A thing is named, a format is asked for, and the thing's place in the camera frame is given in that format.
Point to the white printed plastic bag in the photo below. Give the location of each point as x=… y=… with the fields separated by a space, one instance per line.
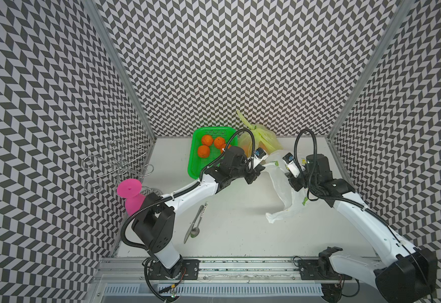
x=294 y=201

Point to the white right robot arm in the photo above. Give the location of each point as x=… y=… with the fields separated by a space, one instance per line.
x=401 y=272

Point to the metal wire rack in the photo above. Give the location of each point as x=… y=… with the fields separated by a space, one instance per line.
x=115 y=167

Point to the metal knife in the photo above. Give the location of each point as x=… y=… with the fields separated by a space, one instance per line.
x=187 y=236

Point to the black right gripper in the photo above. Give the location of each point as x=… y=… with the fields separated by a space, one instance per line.
x=296 y=182

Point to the metal spoon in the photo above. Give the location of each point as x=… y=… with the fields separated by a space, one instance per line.
x=196 y=229

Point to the pink plastic cup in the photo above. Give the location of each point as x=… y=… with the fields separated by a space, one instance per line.
x=130 y=190

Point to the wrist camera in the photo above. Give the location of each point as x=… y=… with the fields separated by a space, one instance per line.
x=259 y=156
x=291 y=165

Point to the green plastic basket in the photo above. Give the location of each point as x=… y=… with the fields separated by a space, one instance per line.
x=196 y=163

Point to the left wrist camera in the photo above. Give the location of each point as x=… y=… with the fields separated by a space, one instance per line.
x=259 y=156

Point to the yellow-green plastic bag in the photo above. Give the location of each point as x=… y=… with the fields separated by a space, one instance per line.
x=264 y=138

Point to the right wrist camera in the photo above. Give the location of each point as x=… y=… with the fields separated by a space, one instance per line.
x=291 y=165

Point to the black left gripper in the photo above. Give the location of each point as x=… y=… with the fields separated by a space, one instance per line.
x=252 y=175

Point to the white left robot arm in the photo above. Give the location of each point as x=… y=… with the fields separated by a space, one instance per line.
x=151 y=228

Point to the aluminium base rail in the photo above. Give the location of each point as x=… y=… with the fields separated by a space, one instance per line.
x=220 y=278

